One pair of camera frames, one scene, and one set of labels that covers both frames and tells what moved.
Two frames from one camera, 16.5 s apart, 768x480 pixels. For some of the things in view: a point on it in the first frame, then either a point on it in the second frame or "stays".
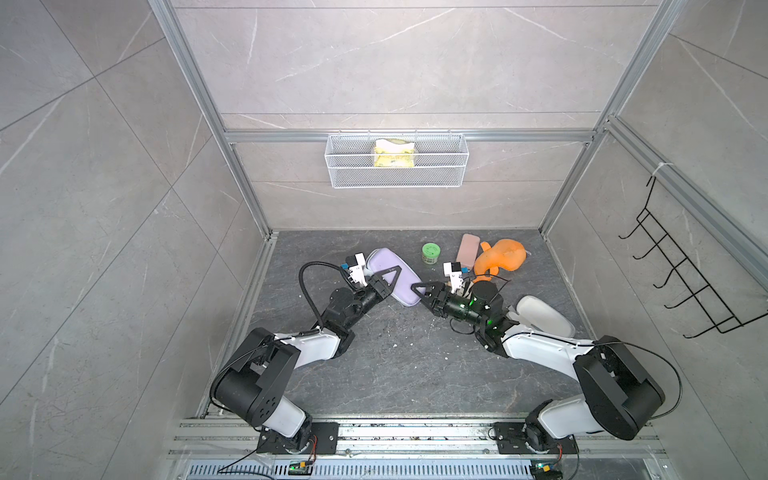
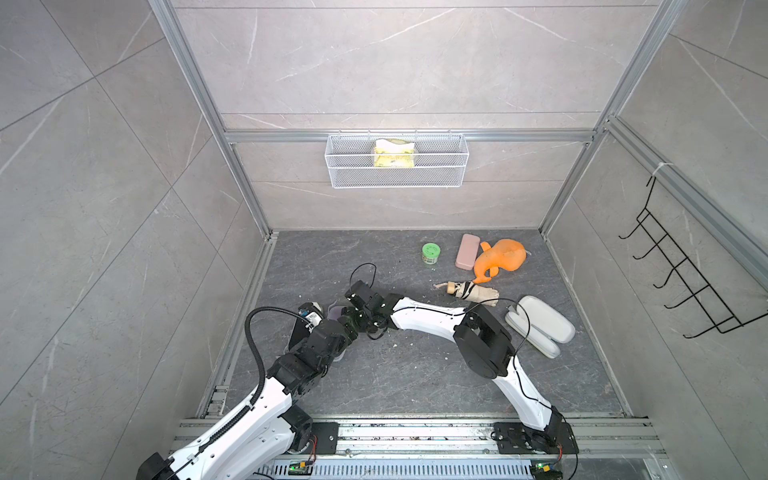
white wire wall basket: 397,160 stays
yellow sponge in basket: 390,152 stays
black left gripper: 375,290 -> 348,331
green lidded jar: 430,253 stays
